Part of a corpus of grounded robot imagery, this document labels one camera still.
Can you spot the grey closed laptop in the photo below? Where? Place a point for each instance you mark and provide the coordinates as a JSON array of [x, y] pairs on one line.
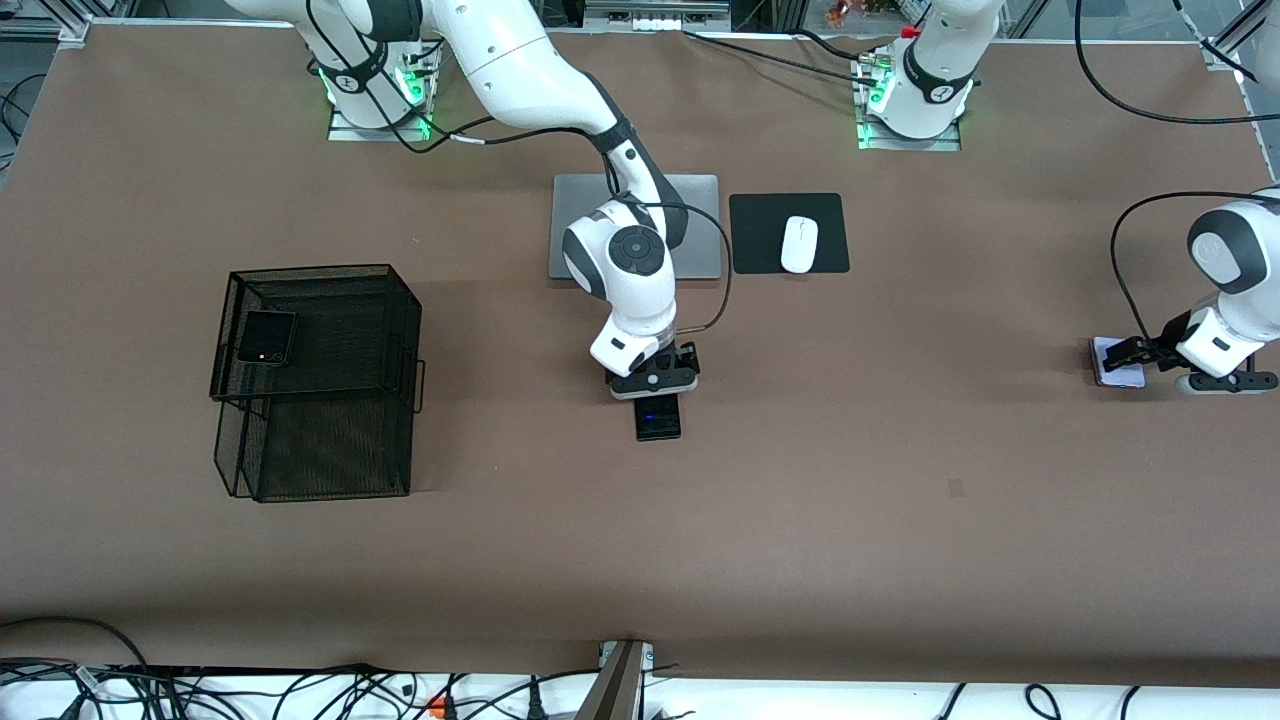
[[575, 195]]

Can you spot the white computer mouse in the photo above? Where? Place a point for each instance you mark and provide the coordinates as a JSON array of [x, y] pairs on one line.
[[799, 245]]

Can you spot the black mouse pad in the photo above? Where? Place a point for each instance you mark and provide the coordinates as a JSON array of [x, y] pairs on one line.
[[760, 240]]

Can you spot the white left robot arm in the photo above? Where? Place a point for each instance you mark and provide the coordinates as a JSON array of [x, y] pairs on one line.
[[1235, 300]]

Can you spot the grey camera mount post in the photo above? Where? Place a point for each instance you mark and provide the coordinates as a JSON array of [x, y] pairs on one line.
[[620, 685]]

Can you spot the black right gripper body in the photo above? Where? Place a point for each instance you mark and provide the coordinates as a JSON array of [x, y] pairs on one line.
[[687, 355]]

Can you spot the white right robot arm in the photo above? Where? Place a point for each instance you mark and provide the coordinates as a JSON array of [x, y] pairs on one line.
[[520, 70]]

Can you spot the black mesh two-tier tray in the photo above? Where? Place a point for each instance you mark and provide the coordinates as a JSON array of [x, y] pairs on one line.
[[330, 440]]

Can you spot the aluminium frame profile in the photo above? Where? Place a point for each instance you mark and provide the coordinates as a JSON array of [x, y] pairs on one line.
[[50, 30], [1225, 50]]

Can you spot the long black smartphone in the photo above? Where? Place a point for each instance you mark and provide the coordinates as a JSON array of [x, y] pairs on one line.
[[658, 425]]

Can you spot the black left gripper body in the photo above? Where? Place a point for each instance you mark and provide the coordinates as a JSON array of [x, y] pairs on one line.
[[1166, 341]]

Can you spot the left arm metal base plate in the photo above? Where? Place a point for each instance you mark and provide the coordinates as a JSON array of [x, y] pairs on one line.
[[950, 145]]

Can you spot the white lavender flip phone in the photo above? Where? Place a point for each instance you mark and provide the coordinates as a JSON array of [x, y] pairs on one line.
[[1125, 378]]

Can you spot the white power strip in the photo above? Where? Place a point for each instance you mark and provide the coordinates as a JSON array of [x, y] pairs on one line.
[[650, 20]]

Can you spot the small black flip phone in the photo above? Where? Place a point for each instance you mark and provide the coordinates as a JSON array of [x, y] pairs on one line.
[[268, 338]]

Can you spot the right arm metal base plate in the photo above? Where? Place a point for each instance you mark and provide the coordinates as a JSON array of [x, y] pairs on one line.
[[345, 133]]

